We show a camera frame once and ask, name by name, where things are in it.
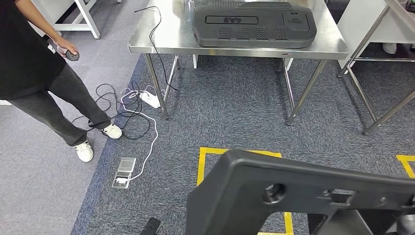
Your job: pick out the black plastic licence plate bracket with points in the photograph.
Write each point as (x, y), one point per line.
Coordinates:
(227, 201)

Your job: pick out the round black handheld controller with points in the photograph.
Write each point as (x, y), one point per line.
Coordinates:
(73, 55)

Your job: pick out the stainless steel workbench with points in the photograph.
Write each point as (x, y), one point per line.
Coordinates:
(168, 32)

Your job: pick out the black robot body part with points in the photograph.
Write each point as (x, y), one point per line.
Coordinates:
(150, 226)

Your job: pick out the yellow floor tape square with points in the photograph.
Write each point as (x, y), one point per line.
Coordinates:
(201, 162)
(405, 158)

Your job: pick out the white power strip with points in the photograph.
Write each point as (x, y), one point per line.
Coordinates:
(149, 100)

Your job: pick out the square silver floor outlet plate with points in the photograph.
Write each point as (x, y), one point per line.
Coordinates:
(127, 164)
(121, 181)

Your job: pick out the black engine cover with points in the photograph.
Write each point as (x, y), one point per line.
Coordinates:
(253, 32)

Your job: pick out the stainless steel table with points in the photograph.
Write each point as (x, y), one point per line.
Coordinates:
(360, 94)

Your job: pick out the white cabinet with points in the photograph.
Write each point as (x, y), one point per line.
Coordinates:
(353, 26)

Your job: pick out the person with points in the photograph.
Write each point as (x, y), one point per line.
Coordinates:
(26, 48)
(389, 48)

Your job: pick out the white table frame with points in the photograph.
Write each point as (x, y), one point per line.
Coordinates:
(77, 27)

